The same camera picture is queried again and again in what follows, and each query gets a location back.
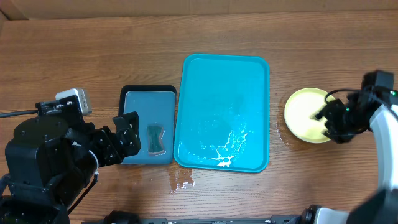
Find yellow plate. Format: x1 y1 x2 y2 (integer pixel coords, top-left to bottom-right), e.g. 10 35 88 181
284 88 330 144

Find dark green sponge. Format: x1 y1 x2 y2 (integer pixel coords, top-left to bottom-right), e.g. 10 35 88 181
147 124 165 155

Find teal serving tray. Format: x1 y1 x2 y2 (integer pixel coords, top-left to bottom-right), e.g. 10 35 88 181
174 53 270 173

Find black water basin tray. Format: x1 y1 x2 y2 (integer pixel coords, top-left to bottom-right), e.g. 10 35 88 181
119 85 177 165

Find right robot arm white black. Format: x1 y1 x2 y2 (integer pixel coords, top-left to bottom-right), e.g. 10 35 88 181
301 90 397 223

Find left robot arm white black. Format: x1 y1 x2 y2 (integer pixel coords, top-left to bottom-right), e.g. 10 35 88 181
1 112 141 223

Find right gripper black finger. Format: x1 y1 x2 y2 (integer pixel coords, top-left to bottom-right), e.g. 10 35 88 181
323 130 339 143
314 102 336 121

